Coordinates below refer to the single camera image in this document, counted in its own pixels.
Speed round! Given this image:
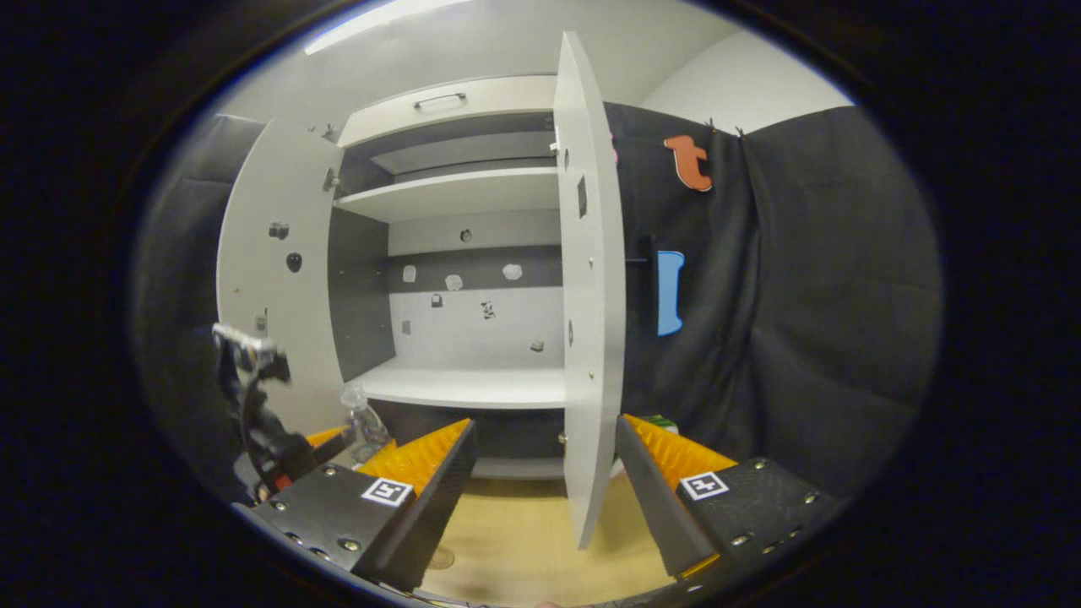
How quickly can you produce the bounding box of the clear plastic bottle green label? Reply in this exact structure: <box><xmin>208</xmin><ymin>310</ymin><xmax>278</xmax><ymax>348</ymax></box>
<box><xmin>340</xmin><ymin>384</ymin><xmax>391</xmax><ymax>465</ymax></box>

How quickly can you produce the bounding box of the white cabinet drawer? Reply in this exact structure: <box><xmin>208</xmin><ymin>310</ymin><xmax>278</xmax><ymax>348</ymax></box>
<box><xmin>338</xmin><ymin>74</ymin><xmax>558</xmax><ymax>149</ymax></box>

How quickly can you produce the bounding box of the black backdrop cloth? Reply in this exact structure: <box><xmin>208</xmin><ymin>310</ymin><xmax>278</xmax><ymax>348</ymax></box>
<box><xmin>604</xmin><ymin>101</ymin><xmax>945</xmax><ymax>499</ymax></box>

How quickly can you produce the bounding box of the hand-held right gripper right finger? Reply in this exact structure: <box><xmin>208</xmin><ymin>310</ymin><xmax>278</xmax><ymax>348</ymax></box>
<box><xmin>615</xmin><ymin>414</ymin><xmax>845</xmax><ymax>579</ymax></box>

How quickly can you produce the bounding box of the black door handle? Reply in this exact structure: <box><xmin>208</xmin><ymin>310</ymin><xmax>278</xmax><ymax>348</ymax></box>
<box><xmin>625</xmin><ymin>235</ymin><xmax>662</xmax><ymax>337</ymax></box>

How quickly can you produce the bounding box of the white cabinet door camera sticker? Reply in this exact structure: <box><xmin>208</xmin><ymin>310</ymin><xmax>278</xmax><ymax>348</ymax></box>
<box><xmin>217</xmin><ymin>118</ymin><xmax>347</xmax><ymax>440</ymax></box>

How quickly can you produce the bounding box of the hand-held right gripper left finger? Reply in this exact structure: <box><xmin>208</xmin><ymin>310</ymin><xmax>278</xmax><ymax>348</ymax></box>
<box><xmin>232</xmin><ymin>418</ymin><xmax>478</xmax><ymax>592</ymax></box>

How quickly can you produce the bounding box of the white and grey cabinet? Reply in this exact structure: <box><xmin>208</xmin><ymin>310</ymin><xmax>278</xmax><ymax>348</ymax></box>
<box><xmin>325</xmin><ymin>74</ymin><xmax>567</xmax><ymax>482</ymax></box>

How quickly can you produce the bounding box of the white cabinet door headphone sticker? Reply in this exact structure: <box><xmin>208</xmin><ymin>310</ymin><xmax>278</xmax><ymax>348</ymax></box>
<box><xmin>553</xmin><ymin>32</ymin><xmax>627</xmax><ymax>550</ymax></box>

